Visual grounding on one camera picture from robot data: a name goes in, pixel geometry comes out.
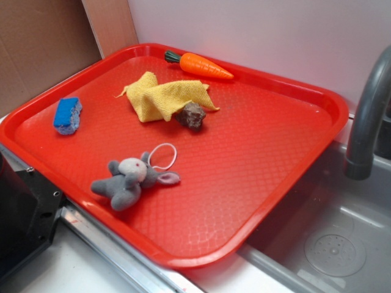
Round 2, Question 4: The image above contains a blue sponge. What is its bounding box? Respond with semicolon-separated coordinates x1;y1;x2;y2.
53;97;82;136

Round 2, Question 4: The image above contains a brown rock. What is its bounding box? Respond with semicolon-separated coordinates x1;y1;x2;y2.
175;103;206;132

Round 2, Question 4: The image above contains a grey faucet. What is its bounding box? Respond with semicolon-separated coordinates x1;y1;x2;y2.
343;46;390;180

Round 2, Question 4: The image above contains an orange toy carrot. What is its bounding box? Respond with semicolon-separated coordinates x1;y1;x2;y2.
164;50;234;80

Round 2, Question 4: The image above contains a grey toy sink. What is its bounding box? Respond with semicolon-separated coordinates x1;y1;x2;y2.
239;143;390;292

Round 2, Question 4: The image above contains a brown cardboard panel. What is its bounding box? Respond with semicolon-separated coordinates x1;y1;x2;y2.
1;1;138;116

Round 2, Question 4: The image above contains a grey plush bunny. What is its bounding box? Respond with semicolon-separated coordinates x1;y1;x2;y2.
90;143;181;211

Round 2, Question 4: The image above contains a red plastic tray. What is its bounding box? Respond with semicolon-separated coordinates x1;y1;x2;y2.
1;44;348;269

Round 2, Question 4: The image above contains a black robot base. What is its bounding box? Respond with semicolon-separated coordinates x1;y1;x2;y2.
1;156;64;282

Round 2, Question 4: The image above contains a yellow cloth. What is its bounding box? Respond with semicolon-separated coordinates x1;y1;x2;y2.
119;71;219;123

